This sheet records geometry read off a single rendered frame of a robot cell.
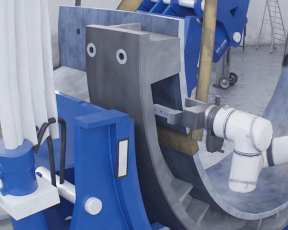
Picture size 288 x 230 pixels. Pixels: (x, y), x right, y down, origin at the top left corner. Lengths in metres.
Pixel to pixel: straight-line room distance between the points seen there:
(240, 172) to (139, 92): 0.44
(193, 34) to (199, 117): 3.31
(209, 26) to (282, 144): 0.63
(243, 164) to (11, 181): 0.70
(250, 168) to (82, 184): 0.53
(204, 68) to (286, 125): 1.62
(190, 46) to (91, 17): 2.77
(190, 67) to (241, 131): 3.42
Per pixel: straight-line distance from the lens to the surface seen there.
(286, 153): 1.58
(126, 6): 2.32
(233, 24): 5.27
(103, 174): 1.73
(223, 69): 11.42
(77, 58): 2.21
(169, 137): 1.98
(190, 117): 1.52
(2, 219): 3.69
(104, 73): 1.81
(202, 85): 1.96
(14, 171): 1.60
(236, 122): 1.46
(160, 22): 1.82
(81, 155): 1.65
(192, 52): 4.83
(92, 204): 1.72
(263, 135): 1.43
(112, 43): 1.75
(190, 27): 4.71
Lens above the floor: 2.59
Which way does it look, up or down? 16 degrees down
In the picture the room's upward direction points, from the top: 4 degrees clockwise
